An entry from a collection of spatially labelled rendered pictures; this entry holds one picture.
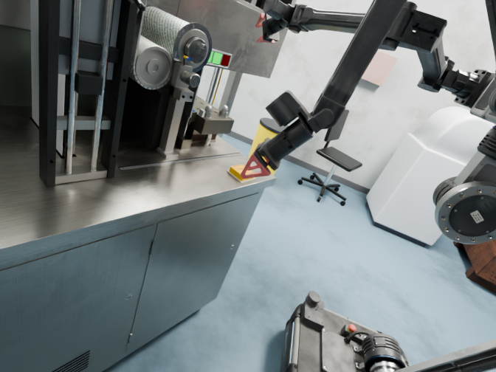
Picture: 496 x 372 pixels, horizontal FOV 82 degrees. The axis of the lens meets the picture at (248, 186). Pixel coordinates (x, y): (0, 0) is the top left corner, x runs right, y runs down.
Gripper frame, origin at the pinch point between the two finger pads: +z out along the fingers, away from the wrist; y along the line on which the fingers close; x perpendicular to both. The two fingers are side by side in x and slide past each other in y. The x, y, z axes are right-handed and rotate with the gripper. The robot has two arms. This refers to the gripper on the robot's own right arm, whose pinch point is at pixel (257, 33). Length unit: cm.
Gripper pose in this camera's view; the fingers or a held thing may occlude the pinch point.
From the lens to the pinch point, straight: 136.6
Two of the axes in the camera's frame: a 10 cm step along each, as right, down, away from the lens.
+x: 7.8, -1.3, 6.1
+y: 0.7, 9.9, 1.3
